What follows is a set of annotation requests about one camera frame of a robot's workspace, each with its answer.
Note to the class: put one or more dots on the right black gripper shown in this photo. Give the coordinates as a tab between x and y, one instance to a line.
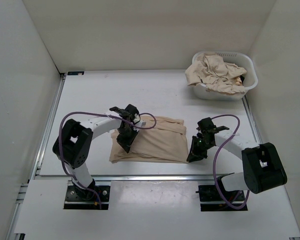
194	154

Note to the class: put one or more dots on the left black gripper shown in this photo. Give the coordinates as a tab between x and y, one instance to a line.
126	144

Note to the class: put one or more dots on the beige trousers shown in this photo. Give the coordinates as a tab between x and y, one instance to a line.
165	143

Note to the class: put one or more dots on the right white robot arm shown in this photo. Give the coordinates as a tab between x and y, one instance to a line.
262	168

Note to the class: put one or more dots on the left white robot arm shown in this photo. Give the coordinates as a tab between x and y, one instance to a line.
74	141

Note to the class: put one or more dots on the beige clothes pile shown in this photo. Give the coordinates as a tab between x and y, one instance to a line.
217	75

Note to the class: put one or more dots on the blue white sticker label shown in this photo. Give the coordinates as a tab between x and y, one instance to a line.
75	73

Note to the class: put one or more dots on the white laundry basket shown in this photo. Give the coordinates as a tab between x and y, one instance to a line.
250	79

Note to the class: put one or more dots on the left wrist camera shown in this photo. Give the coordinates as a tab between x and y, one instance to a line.
132	114

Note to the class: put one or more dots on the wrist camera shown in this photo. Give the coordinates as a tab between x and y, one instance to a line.
206	125
132	114

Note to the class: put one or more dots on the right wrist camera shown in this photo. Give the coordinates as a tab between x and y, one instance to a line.
206	125

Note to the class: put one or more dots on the right aluminium rail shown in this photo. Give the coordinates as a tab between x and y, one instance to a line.
251	120

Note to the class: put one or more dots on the aluminium rail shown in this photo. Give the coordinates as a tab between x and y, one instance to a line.
251	120
108	178
47	130

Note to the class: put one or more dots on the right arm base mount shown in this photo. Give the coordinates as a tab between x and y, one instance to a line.
211	201

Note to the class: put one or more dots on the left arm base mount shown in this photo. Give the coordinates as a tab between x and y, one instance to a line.
82	199

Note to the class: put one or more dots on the left aluminium rail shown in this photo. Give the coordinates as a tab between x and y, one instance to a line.
47	130

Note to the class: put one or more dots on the front aluminium rail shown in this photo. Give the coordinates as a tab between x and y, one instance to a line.
108	178

